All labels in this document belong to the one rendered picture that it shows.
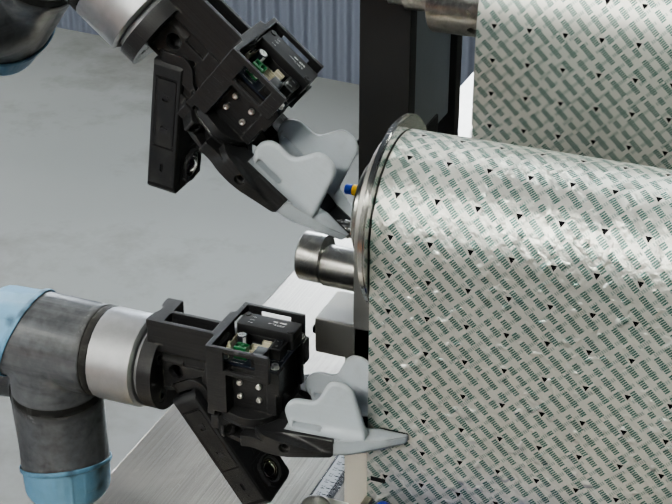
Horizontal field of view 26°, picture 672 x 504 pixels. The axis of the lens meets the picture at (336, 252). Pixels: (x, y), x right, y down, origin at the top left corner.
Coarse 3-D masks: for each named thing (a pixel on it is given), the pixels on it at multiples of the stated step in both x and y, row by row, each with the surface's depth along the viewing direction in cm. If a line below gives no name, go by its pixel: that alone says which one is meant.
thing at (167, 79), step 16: (160, 64) 106; (160, 80) 107; (176, 80) 106; (160, 96) 107; (176, 96) 107; (160, 112) 108; (176, 112) 108; (160, 128) 109; (176, 128) 108; (160, 144) 110; (176, 144) 109; (192, 144) 112; (160, 160) 110; (176, 160) 110; (192, 160) 112; (160, 176) 111; (176, 176) 111; (192, 176) 113; (176, 192) 112
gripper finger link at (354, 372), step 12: (348, 360) 111; (360, 360) 110; (324, 372) 112; (348, 372) 111; (360, 372) 111; (312, 384) 113; (324, 384) 112; (348, 384) 112; (360, 384) 111; (312, 396) 113; (360, 396) 112; (360, 408) 112
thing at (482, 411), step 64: (384, 320) 105; (384, 384) 108; (448, 384) 105; (512, 384) 103; (576, 384) 101; (640, 384) 99; (448, 448) 108; (512, 448) 106; (576, 448) 104; (640, 448) 102
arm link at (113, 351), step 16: (112, 320) 114; (128, 320) 114; (144, 320) 114; (96, 336) 114; (112, 336) 113; (128, 336) 113; (144, 336) 114; (96, 352) 113; (112, 352) 113; (128, 352) 112; (96, 368) 113; (112, 368) 113; (128, 368) 112; (96, 384) 114; (112, 384) 113; (128, 384) 113; (112, 400) 116; (128, 400) 114
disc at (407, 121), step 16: (400, 128) 105; (416, 128) 108; (384, 144) 102; (384, 160) 103; (368, 192) 101; (368, 208) 101; (368, 224) 102; (368, 240) 103; (368, 256) 103; (368, 272) 104; (368, 288) 105; (368, 304) 106
